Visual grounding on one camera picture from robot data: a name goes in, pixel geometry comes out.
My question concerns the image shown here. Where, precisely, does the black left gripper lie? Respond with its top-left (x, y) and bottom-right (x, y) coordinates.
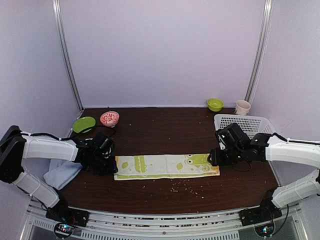
top-left (90, 153), bottom-right (118, 176)

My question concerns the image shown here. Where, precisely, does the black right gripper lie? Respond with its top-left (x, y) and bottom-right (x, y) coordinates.
top-left (207, 147), bottom-right (245, 167)

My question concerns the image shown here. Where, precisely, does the green white patterned towel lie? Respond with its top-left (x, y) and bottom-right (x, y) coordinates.
top-left (114, 153), bottom-right (220, 181)

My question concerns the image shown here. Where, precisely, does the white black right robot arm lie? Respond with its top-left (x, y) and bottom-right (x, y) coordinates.
top-left (207, 133), bottom-right (320, 226)

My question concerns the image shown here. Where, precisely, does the white perforated plastic basket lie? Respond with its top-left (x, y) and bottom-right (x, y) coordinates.
top-left (214, 114), bottom-right (275, 154)

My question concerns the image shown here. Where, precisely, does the green plate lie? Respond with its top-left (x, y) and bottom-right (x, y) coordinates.
top-left (72, 116), bottom-right (96, 134)

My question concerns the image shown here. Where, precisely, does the light blue towel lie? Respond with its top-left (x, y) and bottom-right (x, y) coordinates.
top-left (43, 159), bottom-right (83, 190)

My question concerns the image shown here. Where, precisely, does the red white patterned bowl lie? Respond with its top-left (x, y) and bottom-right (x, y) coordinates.
top-left (99, 111), bottom-right (120, 128)

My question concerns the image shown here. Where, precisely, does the beige cup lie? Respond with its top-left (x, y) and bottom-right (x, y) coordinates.
top-left (234, 100), bottom-right (251, 116)

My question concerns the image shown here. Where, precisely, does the green bowl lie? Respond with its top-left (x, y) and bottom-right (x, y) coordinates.
top-left (207, 98), bottom-right (224, 112)

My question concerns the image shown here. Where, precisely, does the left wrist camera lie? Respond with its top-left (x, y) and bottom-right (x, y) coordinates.
top-left (87, 132), bottom-right (115, 158)

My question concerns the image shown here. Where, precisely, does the right aluminium frame post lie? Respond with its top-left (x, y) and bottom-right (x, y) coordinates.
top-left (245, 0), bottom-right (273, 105)

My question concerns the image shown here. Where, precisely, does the aluminium frame post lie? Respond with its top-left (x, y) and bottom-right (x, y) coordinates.
top-left (52, 0), bottom-right (84, 111)
top-left (245, 0), bottom-right (273, 105)

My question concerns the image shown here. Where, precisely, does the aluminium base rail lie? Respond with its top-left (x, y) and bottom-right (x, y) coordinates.
top-left (19, 196), bottom-right (308, 240)

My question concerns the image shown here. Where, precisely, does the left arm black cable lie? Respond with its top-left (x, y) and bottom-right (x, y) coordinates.
top-left (27, 126), bottom-right (117, 143)

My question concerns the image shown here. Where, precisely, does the left aluminium frame post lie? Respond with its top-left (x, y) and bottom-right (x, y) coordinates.
top-left (52, 0), bottom-right (84, 111)

